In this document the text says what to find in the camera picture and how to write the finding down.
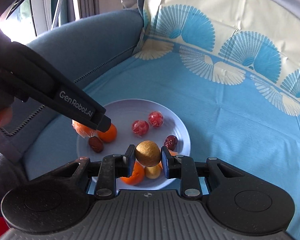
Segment dark red jujube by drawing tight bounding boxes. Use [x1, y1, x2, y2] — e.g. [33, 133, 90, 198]
[88, 137, 104, 153]
[164, 135, 178, 151]

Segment tan longan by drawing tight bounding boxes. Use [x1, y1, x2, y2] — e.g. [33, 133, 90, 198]
[144, 165, 161, 179]
[135, 140, 161, 167]

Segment grey metal stand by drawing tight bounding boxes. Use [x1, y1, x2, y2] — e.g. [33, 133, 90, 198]
[51, 0, 63, 30]

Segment wrapped red fruit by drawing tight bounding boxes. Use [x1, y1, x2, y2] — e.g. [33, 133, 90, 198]
[148, 111, 164, 128]
[132, 120, 149, 137]

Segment orange tangerine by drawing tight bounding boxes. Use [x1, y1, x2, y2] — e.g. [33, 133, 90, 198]
[97, 124, 117, 143]
[121, 161, 145, 186]

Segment blue patterned cloth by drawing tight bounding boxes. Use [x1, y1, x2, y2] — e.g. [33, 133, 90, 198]
[22, 0, 300, 240]

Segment light purple plate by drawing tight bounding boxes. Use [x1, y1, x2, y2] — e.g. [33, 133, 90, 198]
[76, 99, 191, 191]

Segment person left hand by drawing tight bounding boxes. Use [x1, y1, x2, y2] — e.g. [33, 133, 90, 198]
[0, 106, 13, 128]

